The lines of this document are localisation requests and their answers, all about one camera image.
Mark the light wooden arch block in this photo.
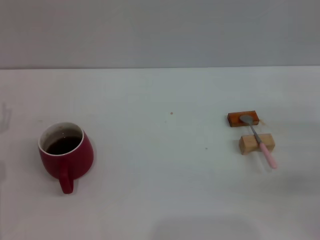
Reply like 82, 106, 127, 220
238, 133, 276, 156

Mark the pink handled metal spoon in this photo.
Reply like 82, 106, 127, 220
239, 114, 278, 170

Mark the dark orange wooden block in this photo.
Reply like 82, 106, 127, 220
227, 110, 260, 128

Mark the red ceramic coffee cup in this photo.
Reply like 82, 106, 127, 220
37, 121, 95, 195

